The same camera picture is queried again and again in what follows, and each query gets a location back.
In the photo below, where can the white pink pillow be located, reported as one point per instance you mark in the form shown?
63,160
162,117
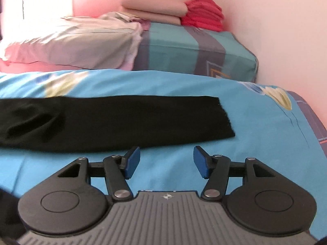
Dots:
63,43

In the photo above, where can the light crumpled cloth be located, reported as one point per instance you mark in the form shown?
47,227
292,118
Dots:
120,17

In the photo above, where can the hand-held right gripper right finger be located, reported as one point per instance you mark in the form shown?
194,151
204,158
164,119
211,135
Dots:
200,163

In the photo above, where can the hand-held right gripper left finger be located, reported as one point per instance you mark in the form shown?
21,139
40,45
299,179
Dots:
133,162

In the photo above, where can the black pants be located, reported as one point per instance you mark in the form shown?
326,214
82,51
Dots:
127,120

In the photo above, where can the pink bed cloth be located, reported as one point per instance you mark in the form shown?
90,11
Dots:
23,67

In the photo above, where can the red folded blanket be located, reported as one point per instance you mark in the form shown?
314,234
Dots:
204,15

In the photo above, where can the bright window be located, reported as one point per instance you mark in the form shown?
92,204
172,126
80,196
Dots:
46,0

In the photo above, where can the blue floral bedsheet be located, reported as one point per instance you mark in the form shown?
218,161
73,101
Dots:
255,132

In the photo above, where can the beige folded blanket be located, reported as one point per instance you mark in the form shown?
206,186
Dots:
153,7

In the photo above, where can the teal striped pillow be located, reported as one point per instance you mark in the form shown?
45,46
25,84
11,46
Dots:
184,48

